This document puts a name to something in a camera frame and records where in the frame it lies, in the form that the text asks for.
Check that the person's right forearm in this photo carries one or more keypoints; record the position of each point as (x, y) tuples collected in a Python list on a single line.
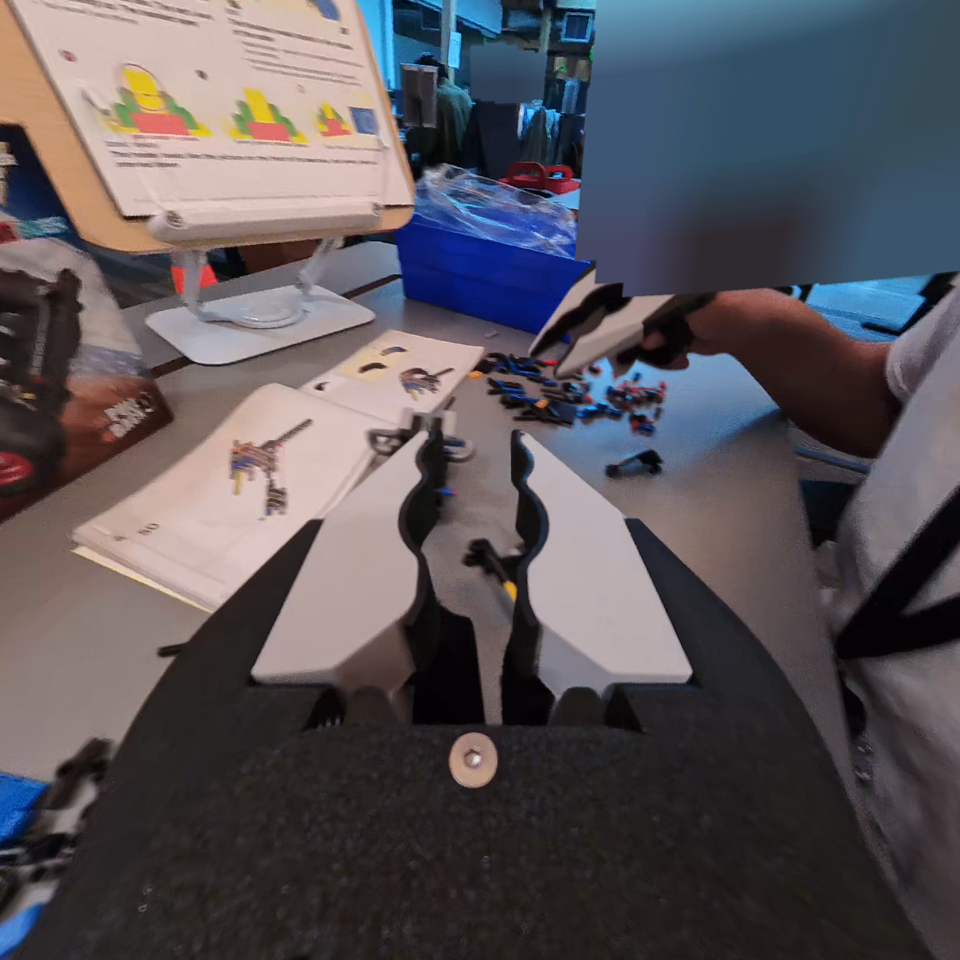
[(817, 375)]

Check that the printed instruction sheet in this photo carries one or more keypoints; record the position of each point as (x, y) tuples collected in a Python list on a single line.
[(225, 150)]

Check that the black angled lego piece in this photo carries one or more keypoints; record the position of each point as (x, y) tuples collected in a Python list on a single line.
[(636, 463)]

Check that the pile of small lego pieces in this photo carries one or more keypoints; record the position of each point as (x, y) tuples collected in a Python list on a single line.
[(555, 397)]

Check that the small black lego pin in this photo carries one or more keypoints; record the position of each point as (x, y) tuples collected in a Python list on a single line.
[(171, 649)]

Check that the black lego piece orange print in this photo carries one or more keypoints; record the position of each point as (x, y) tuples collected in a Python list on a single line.
[(486, 556)]

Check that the lego set box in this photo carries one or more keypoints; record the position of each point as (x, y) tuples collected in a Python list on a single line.
[(67, 360)]

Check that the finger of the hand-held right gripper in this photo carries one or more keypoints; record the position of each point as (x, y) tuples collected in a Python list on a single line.
[(559, 322), (622, 326)]

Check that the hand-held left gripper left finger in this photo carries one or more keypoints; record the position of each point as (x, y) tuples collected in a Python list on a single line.
[(345, 585)]

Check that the blue plastic bin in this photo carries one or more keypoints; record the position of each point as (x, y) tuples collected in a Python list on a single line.
[(480, 277)]

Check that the person's white shirt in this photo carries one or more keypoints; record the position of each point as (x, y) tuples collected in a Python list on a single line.
[(915, 712)]

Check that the clear plastic bag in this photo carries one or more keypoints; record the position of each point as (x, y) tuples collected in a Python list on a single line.
[(487, 206)]

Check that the red plastic tote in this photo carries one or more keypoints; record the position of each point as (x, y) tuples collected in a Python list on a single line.
[(544, 176)]

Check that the grey black lego assembly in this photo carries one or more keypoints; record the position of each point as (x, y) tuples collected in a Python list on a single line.
[(429, 424)]

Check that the person's right hand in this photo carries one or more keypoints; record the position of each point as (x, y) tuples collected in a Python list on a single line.
[(724, 326)]

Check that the open lego instruction booklet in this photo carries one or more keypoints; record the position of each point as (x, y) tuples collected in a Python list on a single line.
[(225, 510)]

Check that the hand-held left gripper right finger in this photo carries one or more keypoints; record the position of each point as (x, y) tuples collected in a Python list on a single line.
[(600, 592)]

